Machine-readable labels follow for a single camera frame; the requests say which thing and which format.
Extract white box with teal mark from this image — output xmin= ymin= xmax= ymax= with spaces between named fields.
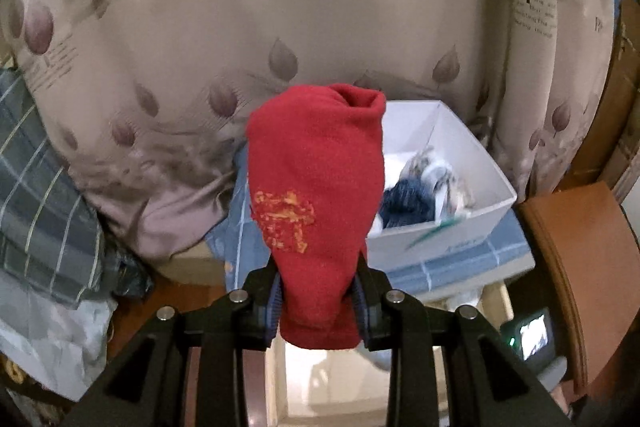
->
xmin=365 ymin=101 xmax=518 ymax=270

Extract brown wooden furniture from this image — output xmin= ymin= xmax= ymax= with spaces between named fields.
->
xmin=517 ymin=182 xmax=640 ymax=403

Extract red embroidered sock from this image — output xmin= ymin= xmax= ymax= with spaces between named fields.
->
xmin=246 ymin=83 xmax=387 ymax=350

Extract grey plaid quilt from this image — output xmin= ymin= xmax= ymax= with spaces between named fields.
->
xmin=0 ymin=69 xmax=108 ymax=308

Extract white plastic bag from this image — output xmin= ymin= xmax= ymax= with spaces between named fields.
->
xmin=0 ymin=274 xmax=118 ymax=403

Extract grey floral underwear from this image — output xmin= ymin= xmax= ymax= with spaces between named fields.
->
xmin=400 ymin=149 xmax=476 ymax=220

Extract dark blue packet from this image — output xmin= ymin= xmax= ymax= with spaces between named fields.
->
xmin=102 ymin=242 xmax=153 ymax=300

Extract navy patterned underwear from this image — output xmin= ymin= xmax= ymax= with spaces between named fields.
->
xmin=380 ymin=179 xmax=436 ymax=230

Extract cardboard box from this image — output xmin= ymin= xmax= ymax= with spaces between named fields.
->
xmin=165 ymin=242 xmax=226 ymax=285

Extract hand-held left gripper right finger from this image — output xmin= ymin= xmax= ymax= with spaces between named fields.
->
xmin=352 ymin=257 xmax=571 ymax=427

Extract brown carton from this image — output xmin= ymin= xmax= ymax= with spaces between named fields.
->
xmin=565 ymin=0 xmax=640 ymax=202

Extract blue checked cloth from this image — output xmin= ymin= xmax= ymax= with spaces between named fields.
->
xmin=207 ymin=167 xmax=533 ymax=293

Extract leaf print bedsheet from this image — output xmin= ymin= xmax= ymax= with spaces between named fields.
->
xmin=0 ymin=0 xmax=616 ymax=265

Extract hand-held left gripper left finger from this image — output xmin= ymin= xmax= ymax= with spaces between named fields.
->
xmin=62 ymin=257 xmax=282 ymax=427

